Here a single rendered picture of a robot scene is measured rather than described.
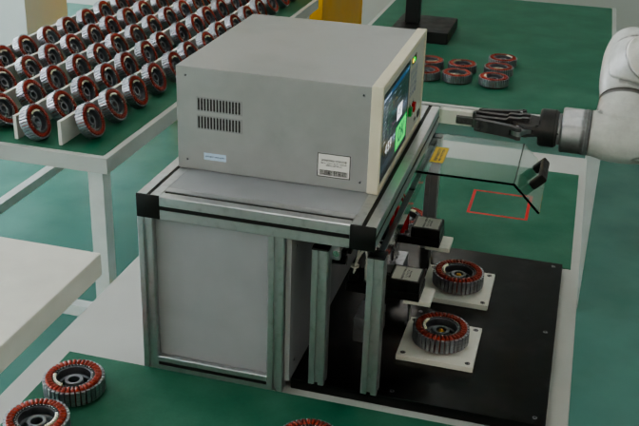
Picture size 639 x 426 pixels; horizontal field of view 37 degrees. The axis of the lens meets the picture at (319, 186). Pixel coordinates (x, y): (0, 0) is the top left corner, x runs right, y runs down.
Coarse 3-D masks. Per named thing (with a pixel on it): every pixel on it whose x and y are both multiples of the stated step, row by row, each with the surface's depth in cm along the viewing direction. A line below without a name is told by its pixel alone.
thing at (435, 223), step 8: (416, 216) 214; (416, 224) 210; (424, 224) 210; (432, 224) 210; (440, 224) 210; (384, 232) 211; (408, 232) 211; (416, 232) 209; (424, 232) 208; (432, 232) 208; (440, 232) 209; (400, 240) 210; (408, 240) 210; (416, 240) 209; (424, 240) 209; (432, 240) 208; (440, 240) 210; (448, 240) 212; (432, 248) 209; (440, 248) 209; (448, 248) 208; (392, 256) 213
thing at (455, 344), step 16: (416, 320) 192; (432, 320) 194; (448, 320) 194; (464, 320) 194; (416, 336) 190; (432, 336) 188; (448, 336) 188; (464, 336) 189; (432, 352) 188; (448, 352) 188
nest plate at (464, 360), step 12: (408, 324) 198; (408, 336) 194; (480, 336) 196; (408, 348) 190; (420, 348) 190; (468, 348) 191; (408, 360) 188; (420, 360) 187; (432, 360) 186; (444, 360) 186; (456, 360) 187; (468, 360) 187; (468, 372) 185
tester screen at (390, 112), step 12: (408, 72) 191; (396, 84) 179; (408, 84) 192; (396, 96) 181; (384, 108) 171; (396, 108) 182; (384, 120) 173; (396, 120) 184; (384, 132) 174; (384, 144) 176; (384, 168) 179
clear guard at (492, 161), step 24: (432, 144) 214; (456, 144) 215; (480, 144) 215; (504, 144) 216; (432, 168) 201; (456, 168) 201; (480, 168) 202; (504, 168) 202; (528, 168) 208; (528, 192) 198
